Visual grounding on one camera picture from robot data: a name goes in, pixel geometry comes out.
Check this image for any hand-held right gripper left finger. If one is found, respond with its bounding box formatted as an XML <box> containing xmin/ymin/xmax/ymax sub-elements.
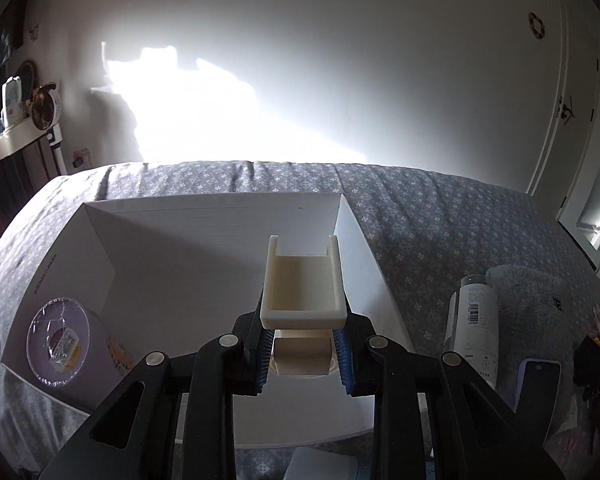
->
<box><xmin>40</xmin><ymin>305</ymin><xmax>274</xmax><ymax>480</ymax></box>

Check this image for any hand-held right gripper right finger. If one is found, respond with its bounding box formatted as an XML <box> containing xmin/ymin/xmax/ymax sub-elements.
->
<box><xmin>331</xmin><ymin>305</ymin><xmax>566</xmax><ymax>480</ymax></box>

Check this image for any cream plastic holder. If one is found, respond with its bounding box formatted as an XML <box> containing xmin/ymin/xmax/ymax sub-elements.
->
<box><xmin>260</xmin><ymin>234</ymin><xmax>349</xmax><ymax>377</ymax></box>

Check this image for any white cardboard box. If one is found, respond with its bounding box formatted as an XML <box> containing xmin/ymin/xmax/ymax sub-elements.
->
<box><xmin>0</xmin><ymin>192</ymin><xmax>412</xmax><ymax>449</ymax></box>

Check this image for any purple round tin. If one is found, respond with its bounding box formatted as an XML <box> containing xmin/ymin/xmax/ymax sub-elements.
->
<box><xmin>26</xmin><ymin>296</ymin><xmax>114</xmax><ymax>394</ymax></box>

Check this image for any white barcode bottle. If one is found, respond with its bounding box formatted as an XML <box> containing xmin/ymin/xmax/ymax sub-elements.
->
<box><xmin>442</xmin><ymin>274</ymin><xmax>501</xmax><ymax>392</ymax></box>

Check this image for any grey patterned bedsheet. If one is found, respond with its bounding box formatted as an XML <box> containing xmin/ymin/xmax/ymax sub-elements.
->
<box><xmin>0</xmin><ymin>160</ymin><xmax>600</xmax><ymax>480</ymax></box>

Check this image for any grey plush pillow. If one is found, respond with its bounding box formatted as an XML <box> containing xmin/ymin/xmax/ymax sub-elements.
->
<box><xmin>484</xmin><ymin>262</ymin><xmax>600</xmax><ymax>366</ymax></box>

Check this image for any smartphone in purple case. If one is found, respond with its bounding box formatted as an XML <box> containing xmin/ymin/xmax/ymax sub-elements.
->
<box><xmin>514</xmin><ymin>358</ymin><xmax>564</xmax><ymax>453</ymax></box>

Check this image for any black pen basket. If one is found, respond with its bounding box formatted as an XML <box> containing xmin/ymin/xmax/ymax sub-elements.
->
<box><xmin>574</xmin><ymin>305</ymin><xmax>600</xmax><ymax>388</ymax></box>

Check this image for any small white fan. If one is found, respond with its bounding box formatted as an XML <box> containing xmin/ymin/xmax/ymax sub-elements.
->
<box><xmin>32</xmin><ymin>84</ymin><xmax>65</xmax><ymax>133</ymax></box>

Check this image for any white tissue pack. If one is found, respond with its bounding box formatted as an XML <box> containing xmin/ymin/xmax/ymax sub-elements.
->
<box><xmin>2</xmin><ymin>76</ymin><xmax>24</xmax><ymax>126</ymax></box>

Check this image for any white door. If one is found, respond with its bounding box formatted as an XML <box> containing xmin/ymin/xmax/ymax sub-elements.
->
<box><xmin>526</xmin><ymin>0</ymin><xmax>600</xmax><ymax>273</ymax></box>

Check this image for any round door ornament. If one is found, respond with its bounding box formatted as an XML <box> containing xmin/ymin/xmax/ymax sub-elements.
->
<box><xmin>528</xmin><ymin>11</ymin><xmax>549</xmax><ymax>39</ymax></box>

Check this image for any white wall shelf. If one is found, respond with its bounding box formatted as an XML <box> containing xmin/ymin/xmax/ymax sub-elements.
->
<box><xmin>0</xmin><ymin>119</ymin><xmax>50</xmax><ymax>169</ymax></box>

